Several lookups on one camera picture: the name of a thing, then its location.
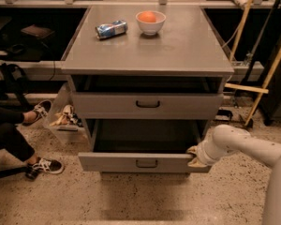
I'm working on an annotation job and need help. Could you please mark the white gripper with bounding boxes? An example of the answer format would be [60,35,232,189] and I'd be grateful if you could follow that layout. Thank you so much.
[186,140,220,168]

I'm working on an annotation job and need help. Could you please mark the grey drawer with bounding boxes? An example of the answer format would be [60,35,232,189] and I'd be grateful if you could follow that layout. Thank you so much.
[79,119,209,173]
[72,92,223,120]

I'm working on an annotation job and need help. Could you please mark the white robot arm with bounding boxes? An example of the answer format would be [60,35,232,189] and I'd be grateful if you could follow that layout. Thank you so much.
[186,125,281,225]

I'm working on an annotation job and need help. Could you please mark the grey drawer cabinet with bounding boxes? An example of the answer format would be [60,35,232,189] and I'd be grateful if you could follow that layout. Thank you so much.
[60,4,235,177]

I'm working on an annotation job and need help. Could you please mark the grey top drawer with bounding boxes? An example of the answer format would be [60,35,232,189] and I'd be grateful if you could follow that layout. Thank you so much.
[72,92,223,120]

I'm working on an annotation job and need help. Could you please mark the white bowl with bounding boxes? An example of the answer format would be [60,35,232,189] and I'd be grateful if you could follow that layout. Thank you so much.
[136,10,166,35]

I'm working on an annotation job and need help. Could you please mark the black white left sneaker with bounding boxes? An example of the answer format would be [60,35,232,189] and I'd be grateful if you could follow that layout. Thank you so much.
[26,157,65,175]

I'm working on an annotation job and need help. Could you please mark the black white sneaker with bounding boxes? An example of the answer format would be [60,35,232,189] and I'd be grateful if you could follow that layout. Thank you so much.
[22,100,52,126]
[26,157,65,175]

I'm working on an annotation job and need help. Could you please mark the orange fruit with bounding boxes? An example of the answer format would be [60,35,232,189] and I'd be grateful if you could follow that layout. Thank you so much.
[138,11,156,23]

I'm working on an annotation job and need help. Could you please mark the blue crushed soda can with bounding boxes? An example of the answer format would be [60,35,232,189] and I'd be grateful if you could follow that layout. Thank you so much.
[96,20,128,39]

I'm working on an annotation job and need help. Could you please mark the black white right sneaker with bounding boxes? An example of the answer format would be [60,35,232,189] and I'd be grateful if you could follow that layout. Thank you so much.
[22,100,52,126]

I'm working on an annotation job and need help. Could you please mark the black office chair base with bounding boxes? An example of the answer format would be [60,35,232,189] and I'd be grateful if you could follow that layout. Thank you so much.
[0,167,28,178]

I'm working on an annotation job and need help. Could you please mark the person legs black pants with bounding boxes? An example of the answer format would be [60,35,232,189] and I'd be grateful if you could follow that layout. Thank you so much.
[0,107,37,165]

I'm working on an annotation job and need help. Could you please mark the brown box on shelf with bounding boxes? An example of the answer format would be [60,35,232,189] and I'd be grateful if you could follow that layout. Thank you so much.
[21,24,54,39]

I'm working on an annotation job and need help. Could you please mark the wooden stick frame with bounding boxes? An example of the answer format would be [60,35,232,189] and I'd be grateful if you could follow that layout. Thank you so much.
[224,0,281,128]

